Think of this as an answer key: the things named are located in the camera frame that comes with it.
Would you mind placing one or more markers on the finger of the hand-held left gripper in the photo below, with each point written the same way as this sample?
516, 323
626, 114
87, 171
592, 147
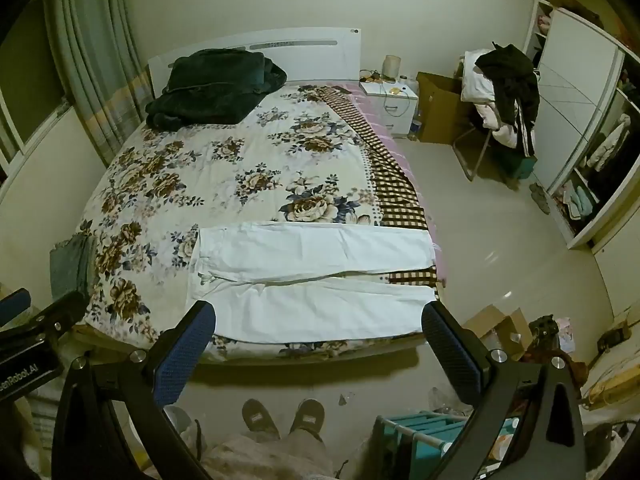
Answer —
62, 310
15, 301

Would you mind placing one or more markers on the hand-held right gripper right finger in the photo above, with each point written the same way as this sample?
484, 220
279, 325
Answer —
451, 355

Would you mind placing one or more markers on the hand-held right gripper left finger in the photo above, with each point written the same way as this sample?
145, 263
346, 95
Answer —
184, 356

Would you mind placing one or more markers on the white pants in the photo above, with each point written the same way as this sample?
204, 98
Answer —
310, 280

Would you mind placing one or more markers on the grey-green folded cloth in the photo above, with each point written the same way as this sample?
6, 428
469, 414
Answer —
72, 265

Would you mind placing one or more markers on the open small cardboard box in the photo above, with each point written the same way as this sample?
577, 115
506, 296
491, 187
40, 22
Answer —
500, 330

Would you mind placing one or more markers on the teal storage rack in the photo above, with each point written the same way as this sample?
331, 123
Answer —
420, 430

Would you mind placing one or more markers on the pink patterned bag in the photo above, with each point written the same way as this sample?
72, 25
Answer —
566, 332

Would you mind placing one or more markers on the person's legs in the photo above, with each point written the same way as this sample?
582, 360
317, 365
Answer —
270, 460

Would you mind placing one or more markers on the person's right shoe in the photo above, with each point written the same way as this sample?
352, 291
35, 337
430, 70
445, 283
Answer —
307, 415

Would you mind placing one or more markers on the pair of grey slippers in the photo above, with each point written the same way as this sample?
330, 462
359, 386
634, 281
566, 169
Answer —
540, 197

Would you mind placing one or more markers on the bed with floral cover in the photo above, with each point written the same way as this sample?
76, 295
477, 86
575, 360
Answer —
200, 170

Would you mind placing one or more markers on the metal folding chair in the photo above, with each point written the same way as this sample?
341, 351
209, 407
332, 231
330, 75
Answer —
467, 155

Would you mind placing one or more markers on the green storage box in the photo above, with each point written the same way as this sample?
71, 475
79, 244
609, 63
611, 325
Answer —
520, 166

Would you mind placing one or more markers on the plastic bottle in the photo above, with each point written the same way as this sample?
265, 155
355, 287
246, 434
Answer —
416, 129

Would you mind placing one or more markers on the pink bed sheet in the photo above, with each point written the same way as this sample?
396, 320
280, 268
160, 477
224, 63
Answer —
385, 135

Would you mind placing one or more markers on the large brown cardboard box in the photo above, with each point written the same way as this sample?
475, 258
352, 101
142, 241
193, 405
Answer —
440, 110

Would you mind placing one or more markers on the white nightstand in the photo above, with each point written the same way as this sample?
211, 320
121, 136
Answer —
395, 110

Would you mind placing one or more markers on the green striped curtain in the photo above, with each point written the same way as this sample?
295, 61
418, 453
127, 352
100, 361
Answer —
95, 60

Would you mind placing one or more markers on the pile of white clothes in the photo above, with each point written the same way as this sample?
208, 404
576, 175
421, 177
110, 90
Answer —
480, 90

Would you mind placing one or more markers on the dark green plush blanket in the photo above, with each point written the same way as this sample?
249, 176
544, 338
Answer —
215, 87

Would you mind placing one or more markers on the white sliding-door wardrobe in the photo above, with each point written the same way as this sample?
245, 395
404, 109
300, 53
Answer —
575, 110

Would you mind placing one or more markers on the black striped jacket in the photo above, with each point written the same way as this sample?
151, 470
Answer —
515, 85

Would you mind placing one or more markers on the black phone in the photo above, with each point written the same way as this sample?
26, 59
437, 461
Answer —
343, 90

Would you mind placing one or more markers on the small cream table lamp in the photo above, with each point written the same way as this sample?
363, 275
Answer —
392, 66

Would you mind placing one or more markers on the white bed headboard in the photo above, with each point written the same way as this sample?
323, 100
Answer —
310, 47

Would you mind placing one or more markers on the white window frame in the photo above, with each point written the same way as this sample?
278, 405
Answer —
30, 130

